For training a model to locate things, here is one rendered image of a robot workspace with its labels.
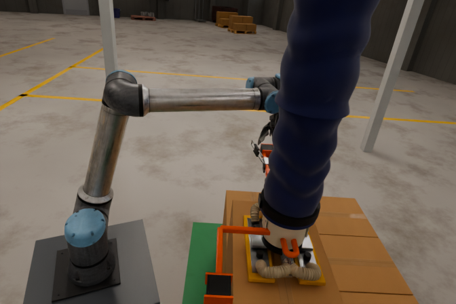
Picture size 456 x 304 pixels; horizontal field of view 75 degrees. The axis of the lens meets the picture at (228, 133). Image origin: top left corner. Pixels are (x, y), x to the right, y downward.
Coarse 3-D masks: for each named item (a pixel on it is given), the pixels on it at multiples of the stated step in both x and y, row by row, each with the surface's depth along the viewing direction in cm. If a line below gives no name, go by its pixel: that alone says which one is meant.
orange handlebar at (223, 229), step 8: (224, 232) 114; (232, 232) 114; (240, 232) 114; (248, 232) 114; (256, 232) 114; (264, 232) 114; (216, 240) 109; (280, 240) 112; (296, 240) 112; (216, 248) 105; (296, 248) 108; (216, 256) 102; (288, 256) 106; (296, 256) 106; (216, 264) 99; (216, 272) 96
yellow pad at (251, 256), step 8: (248, 216) 138; (248, 224) 133; (256, 224) 130; (248, 240) 125; (248, 248) 121; (256, 248) 121; (264, 248) 121; (248, 256) 118; (256, 256) 117; (264, 256) 118; (248, 264) 114; (272, 264) 116; (248, 272) 111; (256, 272) 111; (248, 280) 109; (256, 280) 109; (264, 280) 109; (272, 280) 109
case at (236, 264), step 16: (240, 208) 147; (240, 224) 137; (240, 240) 128; (320, 240) 132; (240, 256) 121; (272, 256) 122; (320, 256) 124; (240, 272) 114; (240, 288) 108; (256, 288) 108; (272, 288) 109; (288, 288) 110; (304, 288) 110; (320, 288) 111; (336, 288) 111
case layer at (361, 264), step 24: (240, 192) 223; (336, 216) 208; (360, 216) 210; (336, 240) 188; (360, 240) 189; (336, 264) 171; (360, 264) 172; (384, 264) 174; (360, 288) 158; (384, 288) 159; (408, 288) 160
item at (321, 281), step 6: (300, 252) 121; (306, 252) 118; (312, 252) 122; (294, 258) 119; (300, 258) 118; (306, 258) 117; (312, 258) 119; (300, 264) 116; (318, 264) 117; (300, 282) 110; (306, 282) 110; (312, 282) 110; (318, 282) 110; (324, 282) 110
